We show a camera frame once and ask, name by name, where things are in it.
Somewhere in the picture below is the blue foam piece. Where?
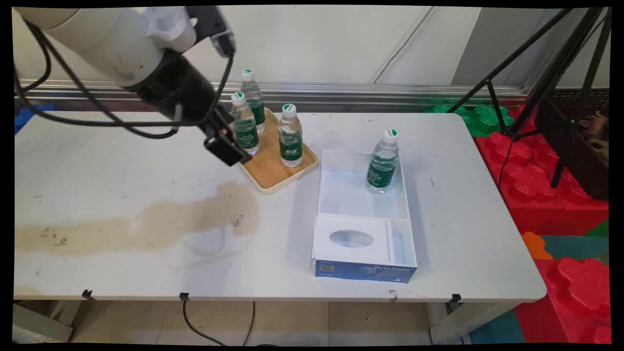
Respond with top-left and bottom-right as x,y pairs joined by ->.
15,104 -> 55,134

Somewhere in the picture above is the black camera cable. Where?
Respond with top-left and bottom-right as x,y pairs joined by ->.
14,53 -> 235,128

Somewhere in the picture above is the white box with blue side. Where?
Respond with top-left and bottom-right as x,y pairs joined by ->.
312,150 -> 418,284

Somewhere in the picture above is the black tripod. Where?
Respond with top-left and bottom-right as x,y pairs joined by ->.
446,7 -> 611,189

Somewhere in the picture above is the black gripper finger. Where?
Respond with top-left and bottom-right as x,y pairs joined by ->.
213,107 -> 235,131
203,124 -> 252,167

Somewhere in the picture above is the orange foam piece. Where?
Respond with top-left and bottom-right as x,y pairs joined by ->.
521,232 -> 554,260

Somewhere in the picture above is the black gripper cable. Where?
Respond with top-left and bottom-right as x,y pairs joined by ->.
22,19 -> 185,140

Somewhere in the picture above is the teal foam floor mat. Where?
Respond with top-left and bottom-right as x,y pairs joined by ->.
540,235 -> 610,260

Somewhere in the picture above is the white insert with oval hole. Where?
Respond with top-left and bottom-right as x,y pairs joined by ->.
313,216 -> 394,264

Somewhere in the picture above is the large red foam block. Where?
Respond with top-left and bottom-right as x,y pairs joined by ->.
475,105 -> 610,236

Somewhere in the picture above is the green foam block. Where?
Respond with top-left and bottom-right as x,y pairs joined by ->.
423,102 -> 515,138

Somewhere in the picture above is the green label water bottle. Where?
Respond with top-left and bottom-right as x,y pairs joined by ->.
366,129 -> 400,195
230,92 -> 260,156
278,103 -> 304,168
240,69 -> 267,135

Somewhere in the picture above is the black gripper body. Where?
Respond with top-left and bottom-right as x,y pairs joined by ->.
124,51 -> 220,126

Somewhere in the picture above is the dark mesh cabinet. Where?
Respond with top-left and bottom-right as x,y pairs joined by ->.
535,89 -> 610,200

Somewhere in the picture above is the wooden tray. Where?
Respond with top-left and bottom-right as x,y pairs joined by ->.
229,108 -> 320,195

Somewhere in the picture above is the white table leg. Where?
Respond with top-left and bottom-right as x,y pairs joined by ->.
428,301 -> 521,345
13,300 -> 82,343

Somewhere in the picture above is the aluminium wall rail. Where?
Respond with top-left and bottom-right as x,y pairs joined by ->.
15,79 -> 529,107

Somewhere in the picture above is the thin black floor cable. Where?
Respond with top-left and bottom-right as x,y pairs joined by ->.
242,301 -> 256,347

